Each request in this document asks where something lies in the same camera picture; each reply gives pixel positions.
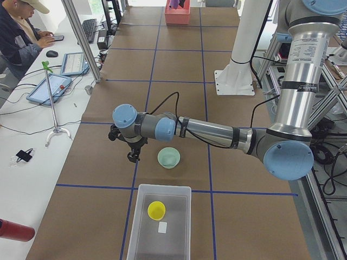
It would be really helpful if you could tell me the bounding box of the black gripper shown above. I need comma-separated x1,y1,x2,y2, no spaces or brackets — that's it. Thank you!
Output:
127,137,148,162

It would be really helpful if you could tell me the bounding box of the mint green bowl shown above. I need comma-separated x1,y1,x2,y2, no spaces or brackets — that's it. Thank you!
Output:
157,147,181,169

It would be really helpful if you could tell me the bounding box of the yellow plastic cup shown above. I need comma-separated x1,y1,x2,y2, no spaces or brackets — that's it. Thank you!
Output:
147,201,166,221

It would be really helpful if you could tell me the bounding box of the purple microfibre cloth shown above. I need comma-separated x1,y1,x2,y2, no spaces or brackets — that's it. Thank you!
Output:
169,0,185,9

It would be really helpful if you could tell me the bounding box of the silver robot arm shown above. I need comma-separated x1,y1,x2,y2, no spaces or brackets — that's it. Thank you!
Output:
108,1,346,180

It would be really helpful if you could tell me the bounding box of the white label in box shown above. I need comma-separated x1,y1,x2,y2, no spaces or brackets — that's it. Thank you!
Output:
158,222,168,234

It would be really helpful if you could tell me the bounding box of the clear plastic storage box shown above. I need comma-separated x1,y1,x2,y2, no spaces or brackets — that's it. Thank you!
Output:
126,184,191,259

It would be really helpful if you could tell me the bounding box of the near teach pendant tablet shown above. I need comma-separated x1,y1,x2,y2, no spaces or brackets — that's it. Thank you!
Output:
25,73,73,106

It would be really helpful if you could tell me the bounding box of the teach pendant tablet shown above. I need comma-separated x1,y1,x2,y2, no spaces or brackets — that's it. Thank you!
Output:
25,73,73,106
60,52,89,76

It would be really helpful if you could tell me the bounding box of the small black pouch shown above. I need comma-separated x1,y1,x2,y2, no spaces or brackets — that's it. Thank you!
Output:
16,148,35,163

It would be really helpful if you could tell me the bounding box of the far teach pendant tablet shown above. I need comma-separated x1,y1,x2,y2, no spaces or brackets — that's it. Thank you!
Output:
60,52,89,76

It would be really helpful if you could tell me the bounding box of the black computer mouse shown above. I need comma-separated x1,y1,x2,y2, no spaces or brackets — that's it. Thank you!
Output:
46,50,59,57

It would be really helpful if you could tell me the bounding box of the black keyboard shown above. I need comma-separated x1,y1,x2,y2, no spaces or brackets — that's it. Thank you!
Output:
81,19,97,43

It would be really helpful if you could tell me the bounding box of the black smartphone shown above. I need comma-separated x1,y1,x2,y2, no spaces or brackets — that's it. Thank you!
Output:
53,35,64,41

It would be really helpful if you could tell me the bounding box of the red metal bottle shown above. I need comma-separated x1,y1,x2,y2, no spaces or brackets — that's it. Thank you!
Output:
1,219,35,242

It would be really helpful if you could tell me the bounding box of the pink plastic tray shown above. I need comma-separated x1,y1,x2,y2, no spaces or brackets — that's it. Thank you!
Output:
164,0,190,25

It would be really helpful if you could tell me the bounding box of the seated person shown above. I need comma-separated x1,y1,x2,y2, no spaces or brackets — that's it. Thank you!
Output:
1,0,55,80

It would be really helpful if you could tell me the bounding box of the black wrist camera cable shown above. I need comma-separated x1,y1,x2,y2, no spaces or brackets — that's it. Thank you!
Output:
147,91,236,150

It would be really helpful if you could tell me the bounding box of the green handled reach grabber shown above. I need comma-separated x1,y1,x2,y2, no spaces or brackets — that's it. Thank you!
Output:
42,61,72,147

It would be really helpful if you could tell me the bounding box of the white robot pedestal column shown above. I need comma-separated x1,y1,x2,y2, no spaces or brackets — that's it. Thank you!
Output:
214,0,272,96

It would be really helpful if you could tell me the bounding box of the aluminium frame post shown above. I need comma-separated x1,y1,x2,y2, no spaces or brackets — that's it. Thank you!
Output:
61,0,101,83

